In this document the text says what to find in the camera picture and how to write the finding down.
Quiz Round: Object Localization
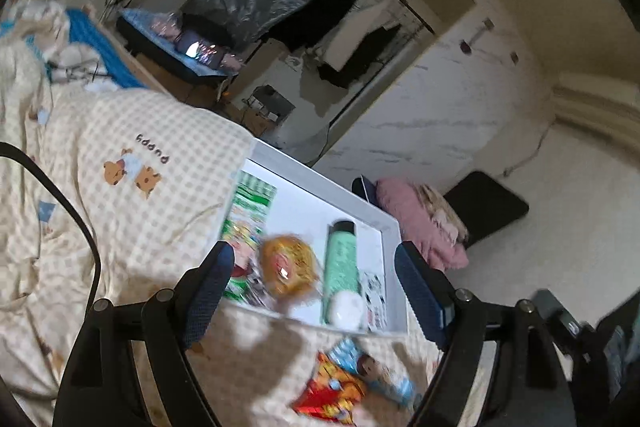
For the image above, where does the blue cloth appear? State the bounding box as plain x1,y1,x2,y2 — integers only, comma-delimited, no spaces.
65,7,148,90

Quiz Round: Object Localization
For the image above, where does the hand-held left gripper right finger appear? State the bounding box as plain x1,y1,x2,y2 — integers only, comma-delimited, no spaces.
394,241,576,427

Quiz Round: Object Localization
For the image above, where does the phone with lit screen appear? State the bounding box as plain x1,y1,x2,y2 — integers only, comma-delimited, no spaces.
177,32,221,62

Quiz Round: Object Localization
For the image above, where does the pink cloth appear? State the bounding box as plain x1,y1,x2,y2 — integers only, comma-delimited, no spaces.
375,178,470,272

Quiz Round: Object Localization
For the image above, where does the beige patterned cloth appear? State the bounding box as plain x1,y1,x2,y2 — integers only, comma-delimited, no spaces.
420,184,468,248

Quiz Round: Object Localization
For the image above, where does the blue striped snack packet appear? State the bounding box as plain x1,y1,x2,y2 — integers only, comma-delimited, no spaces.
327,337,418,408

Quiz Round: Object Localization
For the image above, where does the packaged bun with gold label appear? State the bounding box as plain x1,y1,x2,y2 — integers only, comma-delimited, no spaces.
257,234,321,303

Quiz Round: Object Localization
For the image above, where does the white patterned snack packet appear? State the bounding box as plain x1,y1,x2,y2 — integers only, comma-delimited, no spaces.
360,272,388,333

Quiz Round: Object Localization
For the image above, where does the beige checked printed blanket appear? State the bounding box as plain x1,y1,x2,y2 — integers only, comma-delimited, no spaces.
0,87,491,427

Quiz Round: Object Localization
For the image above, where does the white shallow cardboard box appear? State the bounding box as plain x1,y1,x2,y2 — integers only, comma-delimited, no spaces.
220,138,408,338

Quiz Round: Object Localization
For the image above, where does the green tube with black cap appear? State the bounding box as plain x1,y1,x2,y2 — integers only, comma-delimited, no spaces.
320,219,362,325

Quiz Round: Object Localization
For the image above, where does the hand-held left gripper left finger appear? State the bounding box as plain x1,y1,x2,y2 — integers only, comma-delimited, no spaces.
52,241,236,427

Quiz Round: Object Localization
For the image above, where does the black cable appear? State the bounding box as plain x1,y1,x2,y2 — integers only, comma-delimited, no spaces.
0,142,103,308

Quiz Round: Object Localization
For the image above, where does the grey power strip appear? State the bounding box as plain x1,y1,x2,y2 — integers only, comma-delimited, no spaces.
250,84,296,122

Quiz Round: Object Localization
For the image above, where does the red snack packet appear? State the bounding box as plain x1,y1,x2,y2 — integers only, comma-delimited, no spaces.
292,352,368,423

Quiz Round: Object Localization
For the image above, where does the green striped snack packet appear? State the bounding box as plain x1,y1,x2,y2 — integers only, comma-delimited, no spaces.
222,171,278,308

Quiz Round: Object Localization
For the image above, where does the white hanging garment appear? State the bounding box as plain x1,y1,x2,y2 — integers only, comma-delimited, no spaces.
320,4,401,72

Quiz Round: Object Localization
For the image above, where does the white wall cable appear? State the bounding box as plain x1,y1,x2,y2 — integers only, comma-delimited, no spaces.
505,122,551,178

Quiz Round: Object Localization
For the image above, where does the white earbuds case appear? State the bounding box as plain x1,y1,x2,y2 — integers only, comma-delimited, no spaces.
327,291,366,330

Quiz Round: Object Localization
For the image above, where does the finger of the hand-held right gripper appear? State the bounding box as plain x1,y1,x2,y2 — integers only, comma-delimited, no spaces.
532,289,581,353

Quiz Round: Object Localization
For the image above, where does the black floor mat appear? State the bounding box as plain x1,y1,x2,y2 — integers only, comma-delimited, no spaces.
442,171,530,250

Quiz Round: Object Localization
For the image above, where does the dark side table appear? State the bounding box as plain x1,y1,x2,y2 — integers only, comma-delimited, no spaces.
116,7,241,85

